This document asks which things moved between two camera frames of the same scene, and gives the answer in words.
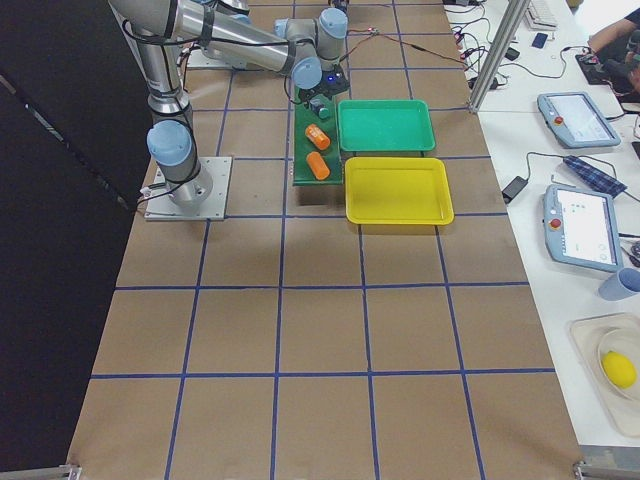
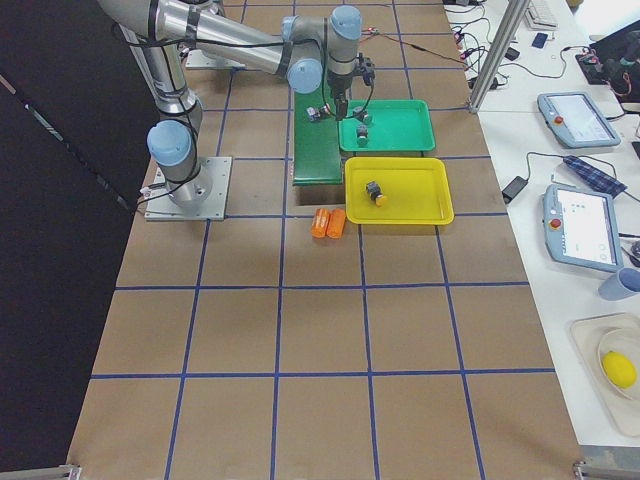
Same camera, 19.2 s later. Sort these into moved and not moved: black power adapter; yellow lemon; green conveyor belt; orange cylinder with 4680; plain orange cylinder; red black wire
Moved: plain orange cylinder; orange cylinder with 4680
Not moved: black power adapter; green conveyor belt; yellow lemon; red black wire
